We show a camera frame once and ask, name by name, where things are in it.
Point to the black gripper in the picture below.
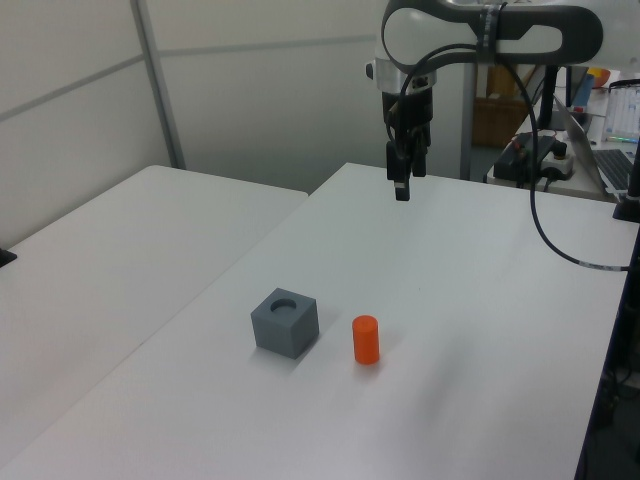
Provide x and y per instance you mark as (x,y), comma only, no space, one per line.
(407,107)

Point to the orange cylinder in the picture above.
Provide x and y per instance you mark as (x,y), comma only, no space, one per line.
(366,342)

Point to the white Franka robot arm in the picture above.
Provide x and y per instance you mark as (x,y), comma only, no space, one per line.
(425,30)

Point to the grey block with round hole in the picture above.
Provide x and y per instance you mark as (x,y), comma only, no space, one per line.
(295,332)

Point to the brown wooden cabinet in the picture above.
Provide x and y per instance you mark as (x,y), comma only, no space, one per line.
(492,120)

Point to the black control box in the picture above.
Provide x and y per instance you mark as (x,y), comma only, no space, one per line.
(515,160)

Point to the white emergency stop button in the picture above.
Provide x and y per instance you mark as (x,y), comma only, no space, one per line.
(559,162)

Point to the grey open laptop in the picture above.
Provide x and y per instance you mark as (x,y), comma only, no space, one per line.
(607,167)

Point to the orange bowl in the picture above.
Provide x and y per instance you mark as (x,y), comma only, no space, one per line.
(600,77)

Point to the clear plastic rack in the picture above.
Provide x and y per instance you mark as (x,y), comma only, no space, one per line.
(625,112)

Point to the black table clamp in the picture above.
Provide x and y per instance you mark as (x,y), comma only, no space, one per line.
(6,258)

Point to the black stand post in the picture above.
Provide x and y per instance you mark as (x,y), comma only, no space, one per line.
(632,195)

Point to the grey partition post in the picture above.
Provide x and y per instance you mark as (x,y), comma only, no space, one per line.
(159,85)

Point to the black frame beside table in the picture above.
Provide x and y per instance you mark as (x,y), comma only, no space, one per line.
(617,380)

